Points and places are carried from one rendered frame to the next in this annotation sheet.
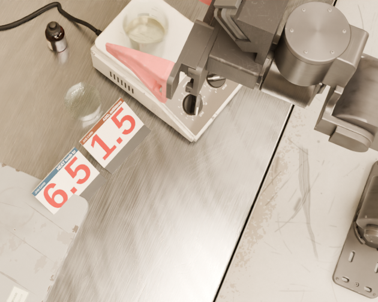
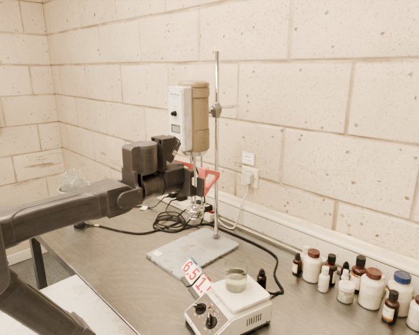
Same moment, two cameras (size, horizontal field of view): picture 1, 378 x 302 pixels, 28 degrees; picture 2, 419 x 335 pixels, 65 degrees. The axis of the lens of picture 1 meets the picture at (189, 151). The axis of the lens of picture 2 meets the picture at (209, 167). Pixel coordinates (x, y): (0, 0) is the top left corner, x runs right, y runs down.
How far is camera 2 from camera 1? 1.07 m
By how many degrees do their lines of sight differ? 82
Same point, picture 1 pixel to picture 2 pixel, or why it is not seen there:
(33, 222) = (182, 262)
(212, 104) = (197, 320)
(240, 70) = not seen: hidden behind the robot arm
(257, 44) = not seen: hidden behind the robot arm
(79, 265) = (157, 271)
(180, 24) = (243, 302)
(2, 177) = (205, 258)
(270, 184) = not seen: outside the picture
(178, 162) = (179, 311)
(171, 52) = (228, 294)
